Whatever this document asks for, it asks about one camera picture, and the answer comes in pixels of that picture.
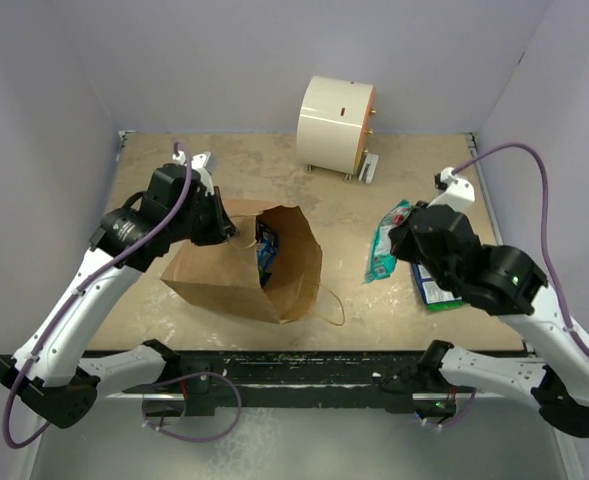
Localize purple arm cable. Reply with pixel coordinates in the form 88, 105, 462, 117
2, 140, 194, 449
451, 142, 589, 381

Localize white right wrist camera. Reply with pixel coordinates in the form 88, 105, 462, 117
428, 167, 476, 212

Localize white cylindrical device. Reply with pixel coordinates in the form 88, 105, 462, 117
296, 76, 379, 184

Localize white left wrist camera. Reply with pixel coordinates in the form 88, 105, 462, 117
172, 150, 218, 192

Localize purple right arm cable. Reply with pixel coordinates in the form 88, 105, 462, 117
451, 142, 589, 381

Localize brown paper bag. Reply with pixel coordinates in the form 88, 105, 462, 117
161, 199, 323, 324

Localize aluminium table frame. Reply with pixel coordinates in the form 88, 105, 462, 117
468, 134, 585, 479

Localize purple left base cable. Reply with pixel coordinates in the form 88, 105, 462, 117
141, 368, 244, 443

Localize blue small snack packet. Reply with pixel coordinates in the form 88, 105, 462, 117
255, 221, 279, 288

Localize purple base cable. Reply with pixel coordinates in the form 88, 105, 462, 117
141, 368, 244, 443
420, 384, 480, 430

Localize teal candy bag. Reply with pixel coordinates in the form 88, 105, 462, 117
364, 200, 413, 284

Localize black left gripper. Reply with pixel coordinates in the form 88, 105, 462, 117
169, 186, 238, 246

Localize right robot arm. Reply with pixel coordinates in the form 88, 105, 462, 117
389, 205, 589, 438

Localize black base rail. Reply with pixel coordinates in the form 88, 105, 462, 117
129, 351, 460, 418

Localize green white snack bag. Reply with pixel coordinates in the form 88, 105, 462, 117
425, 299, 466, 312

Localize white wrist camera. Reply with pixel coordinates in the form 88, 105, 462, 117
428, 167, 476, 212
172, 150, 218, 192

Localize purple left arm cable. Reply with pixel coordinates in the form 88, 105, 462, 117
2, 140, 194, 449

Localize blue snack bag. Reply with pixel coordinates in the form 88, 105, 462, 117
411, 264, 463, 305

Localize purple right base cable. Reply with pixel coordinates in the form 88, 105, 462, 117
420, 384, 480, 430

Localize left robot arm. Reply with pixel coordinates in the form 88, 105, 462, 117
0, 163, 238, 429

